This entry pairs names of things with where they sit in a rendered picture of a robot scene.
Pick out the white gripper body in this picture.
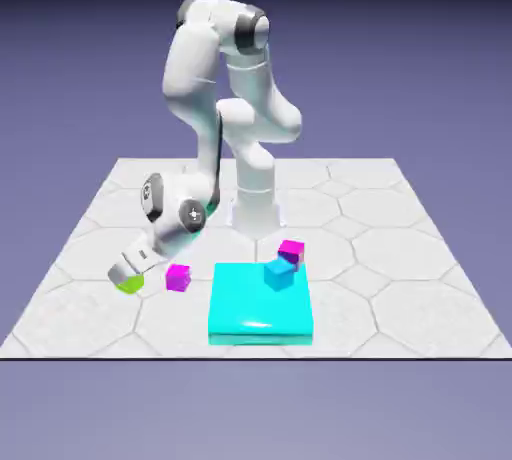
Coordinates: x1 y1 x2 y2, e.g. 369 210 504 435
107 232 167 286

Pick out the small green cube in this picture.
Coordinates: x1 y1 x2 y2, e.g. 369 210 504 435
115 274 145 295

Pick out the large cyan box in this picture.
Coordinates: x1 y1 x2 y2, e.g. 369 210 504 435
207 261 314 347

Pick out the small blue cube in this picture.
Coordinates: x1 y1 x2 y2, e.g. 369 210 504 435
263 259 297 292

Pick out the small magenta cube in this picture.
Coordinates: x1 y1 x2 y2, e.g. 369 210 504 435
277 239 306 272
165 263 192 293

